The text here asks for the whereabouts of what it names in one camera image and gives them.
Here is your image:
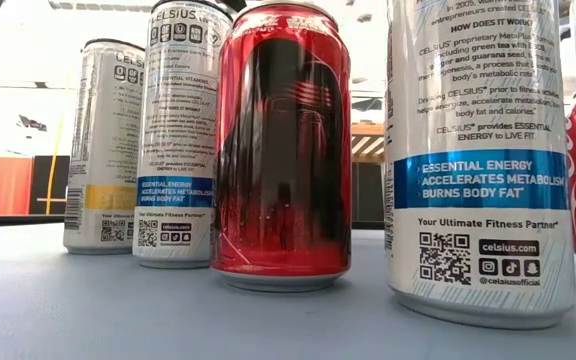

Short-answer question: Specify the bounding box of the dark wall-mounted device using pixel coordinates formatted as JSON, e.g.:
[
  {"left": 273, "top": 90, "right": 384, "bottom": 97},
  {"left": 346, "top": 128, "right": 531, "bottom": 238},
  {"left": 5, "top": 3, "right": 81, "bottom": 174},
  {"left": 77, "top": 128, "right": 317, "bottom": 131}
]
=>
[{"left": 17, "top": 114, "right": 48, "bottom": 133}]

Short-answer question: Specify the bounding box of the yellow hanging cord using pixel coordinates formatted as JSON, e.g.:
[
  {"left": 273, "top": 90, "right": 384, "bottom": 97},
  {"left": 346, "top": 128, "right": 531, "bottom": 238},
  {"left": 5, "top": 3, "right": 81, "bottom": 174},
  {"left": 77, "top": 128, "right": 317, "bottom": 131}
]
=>
[{"left": 44, "top": 69, "right": 72, "bottom": 216}]

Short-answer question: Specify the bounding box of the wooden slatted shelf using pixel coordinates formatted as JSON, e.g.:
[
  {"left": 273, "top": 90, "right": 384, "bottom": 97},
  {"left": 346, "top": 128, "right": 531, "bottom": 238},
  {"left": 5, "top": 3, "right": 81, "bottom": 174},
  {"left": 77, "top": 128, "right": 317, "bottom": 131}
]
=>
[{"left": 350, "top": 122, "right": 386, "bottom": 164}]

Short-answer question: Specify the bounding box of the white Celsius can yellow band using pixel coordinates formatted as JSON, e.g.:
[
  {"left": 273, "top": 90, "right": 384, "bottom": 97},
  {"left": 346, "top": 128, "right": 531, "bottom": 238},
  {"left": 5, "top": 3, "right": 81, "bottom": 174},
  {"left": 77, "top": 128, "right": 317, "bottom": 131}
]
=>
[{"left": 62, "top": 38, "right": 147, "bottom": 256}]

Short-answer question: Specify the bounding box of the red partition panel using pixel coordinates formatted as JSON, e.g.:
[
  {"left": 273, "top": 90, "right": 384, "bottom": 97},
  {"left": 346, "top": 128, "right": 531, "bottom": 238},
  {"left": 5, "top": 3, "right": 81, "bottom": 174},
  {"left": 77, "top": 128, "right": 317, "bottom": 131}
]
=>
[{"left": 0, "top": 155, "right": 35, "bottom": 216}]

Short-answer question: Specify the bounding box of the red Star Wars cola can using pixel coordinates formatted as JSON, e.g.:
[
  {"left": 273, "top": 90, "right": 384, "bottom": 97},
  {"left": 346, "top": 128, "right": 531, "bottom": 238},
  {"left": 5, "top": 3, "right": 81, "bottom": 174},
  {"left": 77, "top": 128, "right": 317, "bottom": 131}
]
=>
[{"left": 210, "top": 0, "right": 353, "bottom": 293}]

